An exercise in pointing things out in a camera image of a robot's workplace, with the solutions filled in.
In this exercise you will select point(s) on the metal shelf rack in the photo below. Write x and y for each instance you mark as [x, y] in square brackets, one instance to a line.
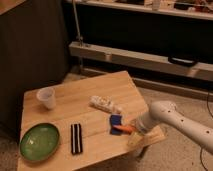
[143, 37]

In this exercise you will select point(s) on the black striped rectangular block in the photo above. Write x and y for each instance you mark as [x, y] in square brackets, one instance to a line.
[76, 139]

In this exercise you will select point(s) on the blue sponge block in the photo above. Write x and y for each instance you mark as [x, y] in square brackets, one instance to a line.
[115, 120]

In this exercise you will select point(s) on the white plastic cup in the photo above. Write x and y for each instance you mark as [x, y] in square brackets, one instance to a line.
[47, 97]

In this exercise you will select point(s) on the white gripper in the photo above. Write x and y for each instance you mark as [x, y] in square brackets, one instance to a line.
[136, 137]

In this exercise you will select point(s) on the wooden table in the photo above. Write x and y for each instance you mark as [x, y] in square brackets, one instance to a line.
[85, 137]

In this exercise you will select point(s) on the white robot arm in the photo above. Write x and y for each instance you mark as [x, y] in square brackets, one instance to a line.
[166, 112]

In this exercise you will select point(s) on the black handle on shelf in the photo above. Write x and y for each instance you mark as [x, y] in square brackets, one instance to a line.
[182, 63]

